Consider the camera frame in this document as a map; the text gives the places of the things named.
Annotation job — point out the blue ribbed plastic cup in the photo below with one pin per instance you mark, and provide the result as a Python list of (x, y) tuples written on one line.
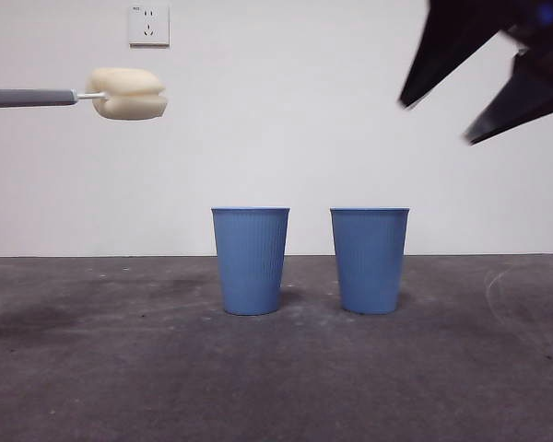
[(251, 262), (369, 262)]

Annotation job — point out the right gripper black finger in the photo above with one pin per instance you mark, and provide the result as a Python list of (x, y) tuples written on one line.
[(530, 96), (451, 41)]

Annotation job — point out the white wall socket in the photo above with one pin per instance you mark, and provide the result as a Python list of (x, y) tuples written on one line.
[(149, 25)]

